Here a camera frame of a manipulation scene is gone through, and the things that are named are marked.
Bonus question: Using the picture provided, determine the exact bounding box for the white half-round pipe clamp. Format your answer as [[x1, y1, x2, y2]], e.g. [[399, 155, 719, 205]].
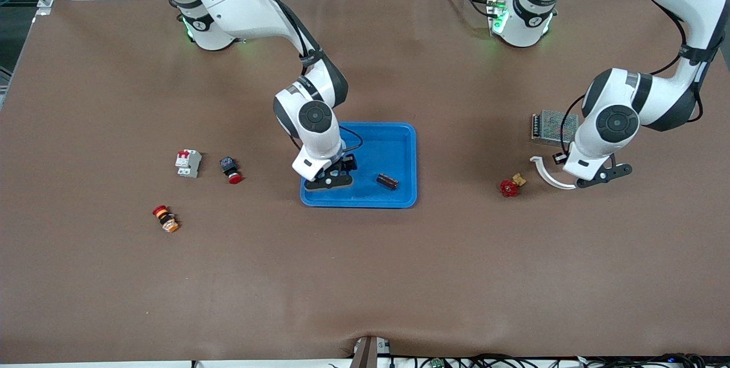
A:
[[529, 155, 578, 191]]

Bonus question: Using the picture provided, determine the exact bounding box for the metal mesh power supply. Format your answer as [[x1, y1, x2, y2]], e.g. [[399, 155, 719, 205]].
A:
[[530, 109, 581, 148]]

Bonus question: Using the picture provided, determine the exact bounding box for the blue plastic tray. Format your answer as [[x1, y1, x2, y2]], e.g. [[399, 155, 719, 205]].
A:
[[300, 122, 418, 209]]

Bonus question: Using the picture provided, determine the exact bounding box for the black red emergency stop button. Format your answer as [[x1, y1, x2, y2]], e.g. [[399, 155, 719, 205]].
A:
[[220, 156, 244, 185]]

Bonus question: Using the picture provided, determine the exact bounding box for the white circuit breaker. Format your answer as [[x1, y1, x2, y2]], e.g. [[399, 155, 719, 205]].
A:
[[175, 149, 202, 179]]

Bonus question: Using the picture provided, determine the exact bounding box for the red yellow orange push button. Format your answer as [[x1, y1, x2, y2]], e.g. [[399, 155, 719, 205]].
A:
[[152, 205, 180, 234]]

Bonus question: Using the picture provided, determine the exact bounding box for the brass valve with red handle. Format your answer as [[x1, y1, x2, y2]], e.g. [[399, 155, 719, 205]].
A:
[[499, 172, 527, 198]]

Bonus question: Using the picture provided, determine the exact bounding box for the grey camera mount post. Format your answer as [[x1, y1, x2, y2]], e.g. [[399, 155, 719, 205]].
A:
[[349, 335, 393, 368]]

